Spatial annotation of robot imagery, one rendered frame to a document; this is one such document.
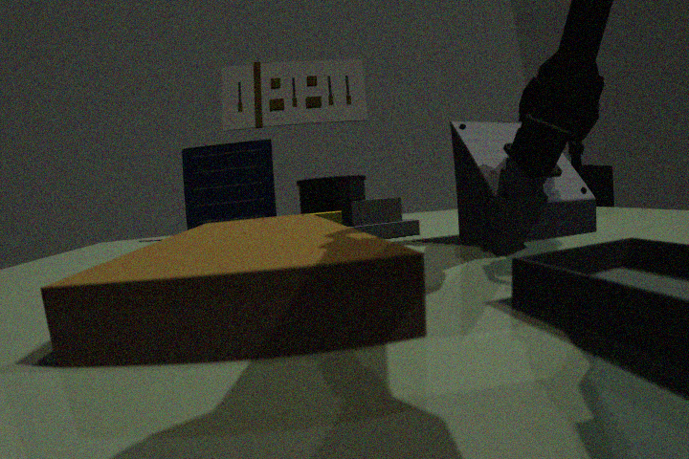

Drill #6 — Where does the yellow rectangular block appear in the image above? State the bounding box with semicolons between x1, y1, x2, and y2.
310;210;343;225

